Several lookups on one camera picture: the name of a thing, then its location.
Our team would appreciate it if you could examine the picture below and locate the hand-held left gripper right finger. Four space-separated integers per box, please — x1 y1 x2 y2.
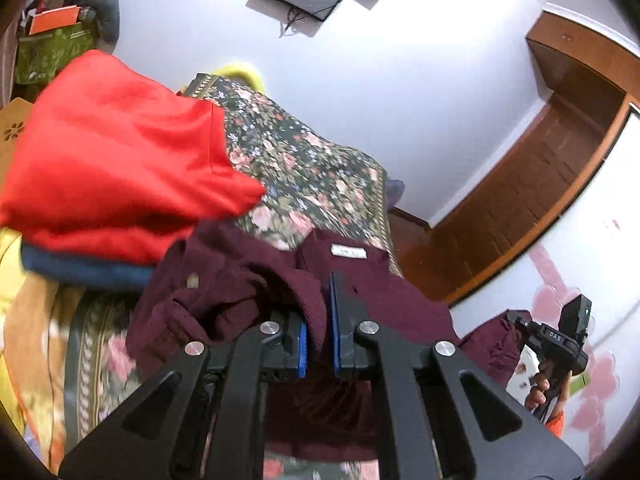
327 271 586 480

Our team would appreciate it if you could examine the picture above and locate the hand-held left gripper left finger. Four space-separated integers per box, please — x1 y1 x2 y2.
57 310 309 480

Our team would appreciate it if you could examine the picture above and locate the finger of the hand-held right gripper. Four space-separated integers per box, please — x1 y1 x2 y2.
505 309 539 341

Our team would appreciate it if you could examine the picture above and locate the maroon button-up shirt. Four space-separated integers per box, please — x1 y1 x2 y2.
125 221 532 464

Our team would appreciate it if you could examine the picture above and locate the person's right hand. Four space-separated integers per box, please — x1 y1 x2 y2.
522 359 571 410

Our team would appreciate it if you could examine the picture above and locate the brown wooden door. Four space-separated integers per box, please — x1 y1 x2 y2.
394 104 632 307

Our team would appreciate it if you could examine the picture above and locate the purple bag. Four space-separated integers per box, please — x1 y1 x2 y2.
384 178 406 209

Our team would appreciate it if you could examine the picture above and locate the floral bed blanket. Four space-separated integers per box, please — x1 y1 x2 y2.
64 72 402 480

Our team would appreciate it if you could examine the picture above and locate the folded dark blue garment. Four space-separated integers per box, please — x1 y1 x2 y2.
20 244 157 294

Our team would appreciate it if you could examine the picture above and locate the folded red garment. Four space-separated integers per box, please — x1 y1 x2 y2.
0 49 267 267

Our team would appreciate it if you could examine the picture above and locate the yellow plastic item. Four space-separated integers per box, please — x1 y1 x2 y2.
219 62 266 94

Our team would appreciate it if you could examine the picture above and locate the wooden overhead wardrobe cabinet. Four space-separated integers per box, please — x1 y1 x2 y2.
525 9 640 107

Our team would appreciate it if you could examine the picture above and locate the yellow cloth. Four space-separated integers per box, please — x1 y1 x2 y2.
0 226 32 438

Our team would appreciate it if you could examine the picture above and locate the wooden lap table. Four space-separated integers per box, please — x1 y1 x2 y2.
0 97 37 187

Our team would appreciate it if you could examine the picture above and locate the green patterned bag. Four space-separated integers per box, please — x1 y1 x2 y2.
12 27 99 86

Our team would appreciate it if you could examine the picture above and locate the orange box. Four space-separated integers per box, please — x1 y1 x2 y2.
27 4 81 36

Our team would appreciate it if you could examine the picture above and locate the black monitor cable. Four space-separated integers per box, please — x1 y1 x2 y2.
278 5 306 39

